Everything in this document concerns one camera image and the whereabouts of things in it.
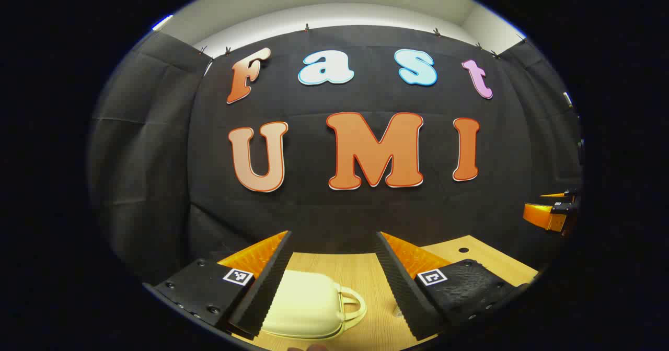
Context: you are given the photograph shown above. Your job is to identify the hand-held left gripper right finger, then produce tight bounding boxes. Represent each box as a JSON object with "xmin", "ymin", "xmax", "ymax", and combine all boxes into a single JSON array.
[{"xmin": 375, "ymin": 231, "xmax": 539, "ymax": 341}]

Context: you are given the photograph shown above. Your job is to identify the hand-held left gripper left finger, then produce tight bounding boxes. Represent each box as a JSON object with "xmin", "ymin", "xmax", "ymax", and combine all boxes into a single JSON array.
[{"xmin": 144, "ymin": 230, "xmax": 293, "ymax": 341}]

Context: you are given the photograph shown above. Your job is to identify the cream suitcase with handles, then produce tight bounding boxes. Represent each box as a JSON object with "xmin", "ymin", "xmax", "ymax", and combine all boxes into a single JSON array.
[{"xmin": 260, "ymin": 270, "xmax": 367, "ymax": 340}]

